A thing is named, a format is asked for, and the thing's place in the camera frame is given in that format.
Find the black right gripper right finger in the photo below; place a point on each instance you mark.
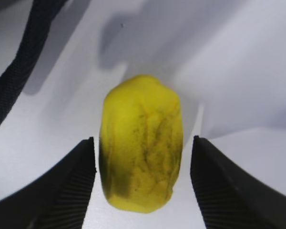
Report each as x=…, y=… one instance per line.
x=229, y=197

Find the dark navy lunch bag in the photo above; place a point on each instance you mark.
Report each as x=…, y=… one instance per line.
x=14, y=78

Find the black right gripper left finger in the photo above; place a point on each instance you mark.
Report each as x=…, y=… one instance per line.
x=58, y=199

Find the yellow lemon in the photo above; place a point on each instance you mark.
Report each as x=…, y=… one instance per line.
x=141, y=143

